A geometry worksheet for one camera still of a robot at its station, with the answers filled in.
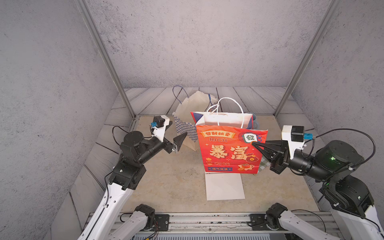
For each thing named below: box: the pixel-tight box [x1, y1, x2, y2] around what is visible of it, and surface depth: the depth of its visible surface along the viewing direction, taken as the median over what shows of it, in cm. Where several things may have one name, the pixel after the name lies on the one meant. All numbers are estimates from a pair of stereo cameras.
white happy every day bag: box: [204, 171, 246, 201], surface depth 84 cm
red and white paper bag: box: [190, 112, 269, 174], surface depth 51 cm
